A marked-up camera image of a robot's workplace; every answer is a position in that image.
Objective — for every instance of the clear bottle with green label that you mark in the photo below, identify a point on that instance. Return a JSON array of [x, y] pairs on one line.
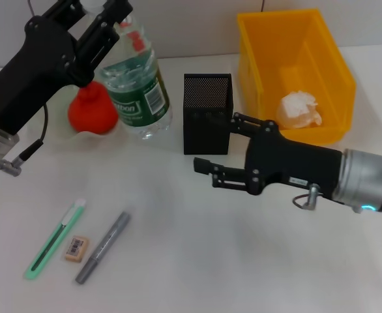
[[135, 91]]

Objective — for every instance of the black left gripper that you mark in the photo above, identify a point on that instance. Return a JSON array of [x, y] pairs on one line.
[[24, 84]]

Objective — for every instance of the pale green glass fruit plate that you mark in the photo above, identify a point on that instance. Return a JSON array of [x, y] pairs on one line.
[[90, 137]]

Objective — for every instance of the white paper ball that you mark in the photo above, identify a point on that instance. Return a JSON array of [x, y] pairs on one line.
[[295, 111]]

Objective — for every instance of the black mesh pen holder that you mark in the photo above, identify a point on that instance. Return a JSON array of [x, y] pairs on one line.
[[207, 137]]

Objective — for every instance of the beige eraser with barcode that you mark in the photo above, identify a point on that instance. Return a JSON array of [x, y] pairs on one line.
[[77, 249]]

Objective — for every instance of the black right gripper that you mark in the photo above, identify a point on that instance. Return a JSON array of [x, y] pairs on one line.
[[295, 159]]

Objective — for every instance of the green utility knife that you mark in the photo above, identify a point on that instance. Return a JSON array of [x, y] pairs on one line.
[[30, 276]]

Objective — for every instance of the grey marker pen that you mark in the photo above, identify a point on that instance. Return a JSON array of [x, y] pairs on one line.
[[86, 272]]

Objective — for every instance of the yellow plastic bin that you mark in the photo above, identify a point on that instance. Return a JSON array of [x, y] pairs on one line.
[[275, 49]]

